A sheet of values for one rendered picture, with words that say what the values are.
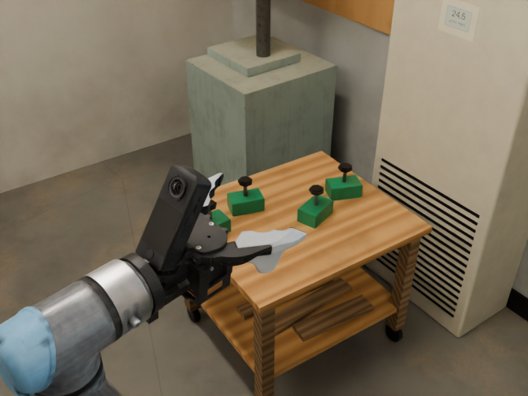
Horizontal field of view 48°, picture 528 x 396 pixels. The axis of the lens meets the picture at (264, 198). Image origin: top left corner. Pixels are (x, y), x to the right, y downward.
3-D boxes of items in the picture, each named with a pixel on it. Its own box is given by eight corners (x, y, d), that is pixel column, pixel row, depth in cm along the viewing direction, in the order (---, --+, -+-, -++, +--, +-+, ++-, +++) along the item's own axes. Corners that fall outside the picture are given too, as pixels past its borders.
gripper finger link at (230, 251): (265, 237, 72) (194, 240, 70) (267, 226, 71) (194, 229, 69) (273, 265, 68) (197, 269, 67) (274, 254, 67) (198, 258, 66)
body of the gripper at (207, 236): (195, 249, 77) (117, 296, 70) (196, 199, 72) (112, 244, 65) (236, 283, 74) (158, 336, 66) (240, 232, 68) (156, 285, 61)
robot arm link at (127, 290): (78, 262, 62) (124, 309, 58) (115, 242, 65) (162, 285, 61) (84, 309, 67) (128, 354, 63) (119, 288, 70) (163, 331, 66)
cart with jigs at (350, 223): (314, 256, 256) (323, 123, 220) (409, 341, 217) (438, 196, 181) (177, 317, 227) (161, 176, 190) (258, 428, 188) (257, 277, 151)
